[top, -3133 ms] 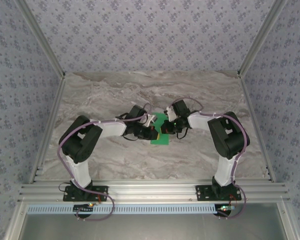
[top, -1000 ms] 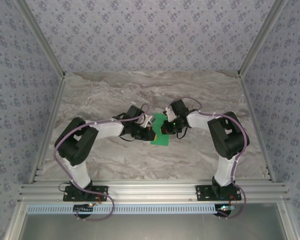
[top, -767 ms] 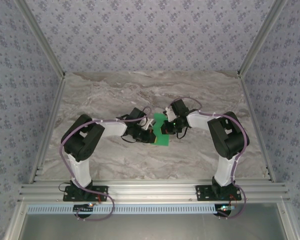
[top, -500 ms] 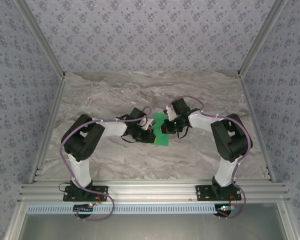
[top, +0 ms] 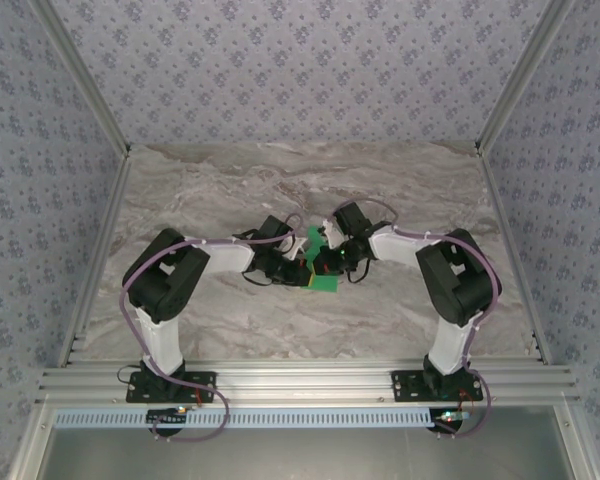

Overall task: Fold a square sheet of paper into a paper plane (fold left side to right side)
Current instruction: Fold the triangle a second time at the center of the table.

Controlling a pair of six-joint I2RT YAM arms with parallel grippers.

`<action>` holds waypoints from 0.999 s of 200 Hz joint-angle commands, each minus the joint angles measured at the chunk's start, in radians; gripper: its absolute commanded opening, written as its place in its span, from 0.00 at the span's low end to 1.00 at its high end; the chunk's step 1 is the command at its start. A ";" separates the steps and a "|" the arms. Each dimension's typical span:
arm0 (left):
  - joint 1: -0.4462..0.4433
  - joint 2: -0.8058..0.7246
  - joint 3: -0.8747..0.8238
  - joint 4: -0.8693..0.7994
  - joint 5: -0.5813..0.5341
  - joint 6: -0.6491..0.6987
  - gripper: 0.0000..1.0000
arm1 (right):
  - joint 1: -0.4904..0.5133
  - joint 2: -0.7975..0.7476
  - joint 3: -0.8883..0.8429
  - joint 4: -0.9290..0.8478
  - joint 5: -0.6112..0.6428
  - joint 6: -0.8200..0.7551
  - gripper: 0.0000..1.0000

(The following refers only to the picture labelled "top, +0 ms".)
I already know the green square paper sheet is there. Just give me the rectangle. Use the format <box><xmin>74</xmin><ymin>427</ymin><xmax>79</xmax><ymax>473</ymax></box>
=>
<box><xmin>299</xmin><ymin>225</ymin><xmax>340</xmax><ymax>294</ymax></box>

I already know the small black controller board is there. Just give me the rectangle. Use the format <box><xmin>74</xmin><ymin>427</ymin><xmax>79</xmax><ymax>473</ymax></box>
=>
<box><xmin>428</xmin><ymin>407</ymin><xmax>474</xmax><ymax>435</ymax></box>
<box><xmin>146</xmin><ymin>406</ymin><xmax>189</xmax><ymax>427</ymax></box>

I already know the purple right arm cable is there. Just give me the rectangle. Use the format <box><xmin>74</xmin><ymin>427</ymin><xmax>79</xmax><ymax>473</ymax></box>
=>
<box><xmin>335</xmin><ymin>198</ymin><xmax>504</xmax><ymax>440</ymax></box>

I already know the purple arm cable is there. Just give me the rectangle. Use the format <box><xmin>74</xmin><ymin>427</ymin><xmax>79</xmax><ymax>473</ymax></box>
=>
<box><xmin>335</xmin><ymin>198</ymin><xmax>504</xmax><ymax>440</ymax></box>
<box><xmin>118</xmin><ymin>213</ymin><xmax>302</xmax><ymax>445</ymax></box>

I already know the wide aluminium base rail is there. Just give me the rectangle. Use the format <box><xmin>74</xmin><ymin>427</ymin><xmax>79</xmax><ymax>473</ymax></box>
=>
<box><xmin>37</xmin><ymin>360</ymin><xmax>581</xmax><ymax>407</ymax></box>

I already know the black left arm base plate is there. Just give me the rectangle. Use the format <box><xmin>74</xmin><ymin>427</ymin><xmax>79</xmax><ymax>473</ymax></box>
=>
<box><xmin>124</xmin><ymin>370</ymin><xmax>219</xmax><ymax>404</ymax></box>

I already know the white slotted cable duct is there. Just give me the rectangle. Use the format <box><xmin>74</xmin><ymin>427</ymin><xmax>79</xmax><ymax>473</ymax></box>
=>
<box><xmin>53</xmin><ymin>408</ymin><xmax>439</xmax><ymax>431</ymax></box>

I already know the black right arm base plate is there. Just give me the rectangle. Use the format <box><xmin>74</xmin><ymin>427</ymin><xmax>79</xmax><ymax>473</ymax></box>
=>
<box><xmin>389</xmin><ymin>369</ymin><xmax>484</xmax><ymax>404</ymax></box>

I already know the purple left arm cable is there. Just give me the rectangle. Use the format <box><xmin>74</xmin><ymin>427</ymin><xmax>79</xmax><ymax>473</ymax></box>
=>
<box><xmin>118</xmin><ymin>213</ymin><xmax>302</xmax><ymax>445</ymax></box>

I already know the aluminium frame bar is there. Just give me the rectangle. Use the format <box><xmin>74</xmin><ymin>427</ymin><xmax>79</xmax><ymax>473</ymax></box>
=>
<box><xmin>58</xmin><ymin>144</ymin><xmax>134</xmax><ymax>369</ymax></box>
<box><xmin>475</xmin><ymin>0</ymin><xmax>576</xmax><ymax>151</ymax></box>
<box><xmin>554</xmin><ymin>404</ymin><xmax>599</xmax><ymax>480</ymax></box>
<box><xmin>29</xmin><ymin>0</ymin><xmax>133</xmax><ymax>154</ymax></box>
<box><xmin>9</xmin><ymin>399</ymin><xmax>56</xmax><ymax>480</ymax></box>

